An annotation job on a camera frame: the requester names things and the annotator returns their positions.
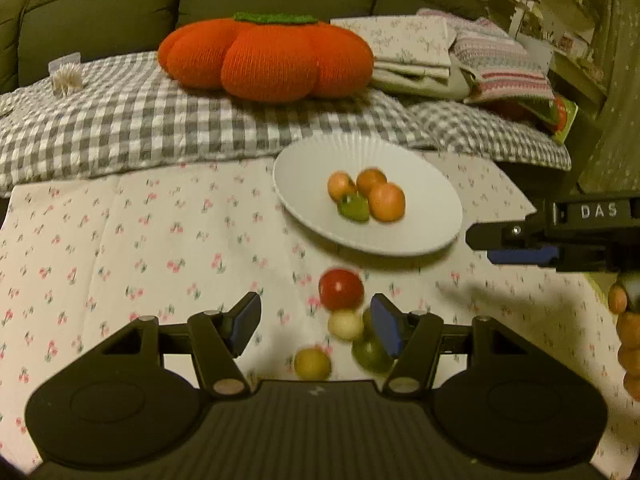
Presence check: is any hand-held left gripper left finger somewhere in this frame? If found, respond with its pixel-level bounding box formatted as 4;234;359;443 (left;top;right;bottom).
102;292;264;400

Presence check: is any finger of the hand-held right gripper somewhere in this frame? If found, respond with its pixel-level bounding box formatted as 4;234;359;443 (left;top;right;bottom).
464;217;562;267

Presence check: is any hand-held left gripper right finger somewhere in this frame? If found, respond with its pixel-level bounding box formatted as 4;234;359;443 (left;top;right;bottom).
369;293;532;395

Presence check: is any dark green pear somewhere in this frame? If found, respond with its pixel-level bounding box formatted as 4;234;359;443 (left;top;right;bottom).
351;307;397;375

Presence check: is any pale yellow plum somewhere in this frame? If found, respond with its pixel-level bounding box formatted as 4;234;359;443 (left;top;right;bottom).
327;309;365;343

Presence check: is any red tomato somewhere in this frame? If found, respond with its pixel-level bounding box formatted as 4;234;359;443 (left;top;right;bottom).
318;267;365;311

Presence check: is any yellow lemon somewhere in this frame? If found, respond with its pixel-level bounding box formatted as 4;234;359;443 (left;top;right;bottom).
293;347;332;381

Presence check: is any white ribbed plate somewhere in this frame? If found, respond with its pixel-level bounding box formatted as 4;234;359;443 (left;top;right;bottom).
272;133;464;258

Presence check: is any person's right hand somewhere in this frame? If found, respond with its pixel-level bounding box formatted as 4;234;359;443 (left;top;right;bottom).
607;280;640;402

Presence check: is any cherry print cloth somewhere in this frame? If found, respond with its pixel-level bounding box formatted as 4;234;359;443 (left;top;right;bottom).
0;152;640;467

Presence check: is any green lime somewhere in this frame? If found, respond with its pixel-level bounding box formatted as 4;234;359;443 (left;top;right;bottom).
337;193;372;223

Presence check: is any large orange tangerine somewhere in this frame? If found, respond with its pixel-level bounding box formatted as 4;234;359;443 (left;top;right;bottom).
367;182;407;224

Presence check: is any green and red package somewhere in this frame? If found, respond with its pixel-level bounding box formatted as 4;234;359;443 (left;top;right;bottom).
492;92;579;146

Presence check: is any small orange tangerine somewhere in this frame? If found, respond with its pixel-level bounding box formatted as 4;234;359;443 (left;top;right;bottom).
327;171;357;203

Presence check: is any patterned green curtain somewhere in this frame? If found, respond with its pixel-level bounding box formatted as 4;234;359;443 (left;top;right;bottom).
575;0;640;196

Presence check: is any striped knitted blanket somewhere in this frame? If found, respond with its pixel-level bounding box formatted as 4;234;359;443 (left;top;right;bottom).
417;7;557;107

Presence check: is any folded beige cloth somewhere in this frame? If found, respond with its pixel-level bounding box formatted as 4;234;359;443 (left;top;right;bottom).
371;60;472;102

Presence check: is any wooden bookshelf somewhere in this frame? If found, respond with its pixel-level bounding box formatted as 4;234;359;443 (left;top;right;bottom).
509;0;617;113

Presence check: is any grey checked blanket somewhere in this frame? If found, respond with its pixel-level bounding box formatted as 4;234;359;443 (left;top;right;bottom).
0;50;573;199

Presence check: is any folded floral cloth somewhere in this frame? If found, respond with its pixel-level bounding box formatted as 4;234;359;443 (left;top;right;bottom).
330;13;459;81

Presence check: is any orange pumpkin cushion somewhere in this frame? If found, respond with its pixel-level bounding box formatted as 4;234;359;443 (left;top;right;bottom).
157;11;375;105

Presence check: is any white spiky ball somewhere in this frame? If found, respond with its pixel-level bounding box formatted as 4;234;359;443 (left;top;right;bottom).
48;51;84;97

